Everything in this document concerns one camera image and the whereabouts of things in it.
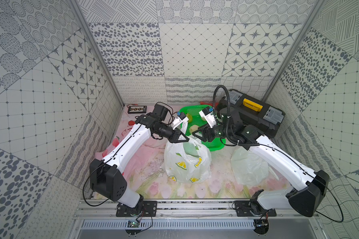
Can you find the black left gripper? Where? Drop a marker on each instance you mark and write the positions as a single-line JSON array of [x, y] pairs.
[[172, 134]]

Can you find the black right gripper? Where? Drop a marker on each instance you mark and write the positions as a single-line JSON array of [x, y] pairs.
[[206, 129]]

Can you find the pale beige pear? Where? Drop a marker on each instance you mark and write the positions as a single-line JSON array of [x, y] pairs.
[[193, 128]]

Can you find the white plastic bag lemon print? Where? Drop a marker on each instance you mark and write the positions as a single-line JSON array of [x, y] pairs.
[[248, 168]]

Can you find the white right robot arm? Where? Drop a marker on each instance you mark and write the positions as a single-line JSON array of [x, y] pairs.
[[308, 187]]

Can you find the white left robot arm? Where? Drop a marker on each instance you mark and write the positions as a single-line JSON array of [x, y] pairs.
[[106, 174]]

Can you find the green plastic basket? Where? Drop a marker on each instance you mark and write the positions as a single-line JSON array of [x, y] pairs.
[[193, 111]]

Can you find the yellow-green small pear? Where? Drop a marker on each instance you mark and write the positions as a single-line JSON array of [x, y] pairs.
[[190, 118]]

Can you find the black toolbox yellow latch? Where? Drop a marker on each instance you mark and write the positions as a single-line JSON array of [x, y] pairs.
[[249, 117]]

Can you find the black smartphone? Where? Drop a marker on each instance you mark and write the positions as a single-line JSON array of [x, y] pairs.
[[137, 109]]

